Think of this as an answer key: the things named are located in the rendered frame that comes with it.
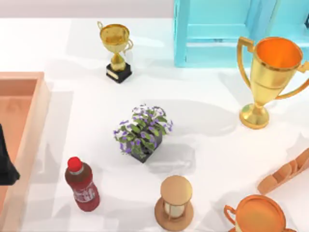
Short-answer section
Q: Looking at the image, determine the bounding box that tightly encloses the purple flower plant black pot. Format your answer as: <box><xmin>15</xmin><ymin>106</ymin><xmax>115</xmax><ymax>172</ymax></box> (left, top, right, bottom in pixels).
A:
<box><xmin>112</xmin><ymin>104</ymin><xmax>174</xmax><ymax>164</ymax></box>

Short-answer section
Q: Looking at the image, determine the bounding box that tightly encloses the small gold trophy black base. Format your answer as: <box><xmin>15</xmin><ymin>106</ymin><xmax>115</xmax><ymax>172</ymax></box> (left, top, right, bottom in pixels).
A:
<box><xmin>97</xmin><ymin>21</ymin><xmax>134</xmax><ymax>84</ymax></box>

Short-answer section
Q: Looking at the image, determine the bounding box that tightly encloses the wooden hourglass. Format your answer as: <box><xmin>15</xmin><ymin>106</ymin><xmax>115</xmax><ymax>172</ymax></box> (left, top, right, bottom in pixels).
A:
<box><xmin>154</xmin><ymin>175</ymin><xmax>195</xmax><ymax>231</ymax></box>

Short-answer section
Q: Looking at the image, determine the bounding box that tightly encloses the light blue rack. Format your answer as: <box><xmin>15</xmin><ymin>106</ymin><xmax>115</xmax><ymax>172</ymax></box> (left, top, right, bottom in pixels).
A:
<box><xmin>173</xmin><ymin>0</ymin><xmax>309</xmax><ymax>69</ymax></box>

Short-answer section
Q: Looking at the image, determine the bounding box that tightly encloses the red bottle with red cap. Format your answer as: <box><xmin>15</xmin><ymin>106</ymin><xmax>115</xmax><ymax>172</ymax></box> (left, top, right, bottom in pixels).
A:
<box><xmin>64</xmin><ymin>157</ymin><xmax>100</xmax><ymax>213</ymax></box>

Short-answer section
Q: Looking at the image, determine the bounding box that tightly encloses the large gold trophy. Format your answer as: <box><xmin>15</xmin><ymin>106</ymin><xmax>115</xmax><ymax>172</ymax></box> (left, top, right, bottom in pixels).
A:
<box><xmin>236</xmin><ymin>36</ymin><xmax>309</xmax><ymax>130</ymax></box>

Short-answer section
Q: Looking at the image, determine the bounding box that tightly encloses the shallow salmon-coloured box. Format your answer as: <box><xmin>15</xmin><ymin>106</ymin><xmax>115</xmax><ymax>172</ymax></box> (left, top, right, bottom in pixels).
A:
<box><xmin>0</xmin><ymin>71</ymin><xmax>52</xmax><ymax>232</ymax></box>

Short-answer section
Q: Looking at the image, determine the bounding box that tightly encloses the copper trophy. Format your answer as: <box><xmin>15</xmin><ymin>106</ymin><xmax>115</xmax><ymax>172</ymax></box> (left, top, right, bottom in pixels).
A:
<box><xmin>224</xmin><ymin>194</ymin><xmax>296</xmax><ymax>232</ymax></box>

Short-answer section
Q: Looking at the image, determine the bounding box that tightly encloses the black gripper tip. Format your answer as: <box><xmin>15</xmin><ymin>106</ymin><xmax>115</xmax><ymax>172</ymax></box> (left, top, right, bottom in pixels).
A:
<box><xmin>0</xmin><ymin>123</ymin><xmax>21</xmax><ymax>186</ymax></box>

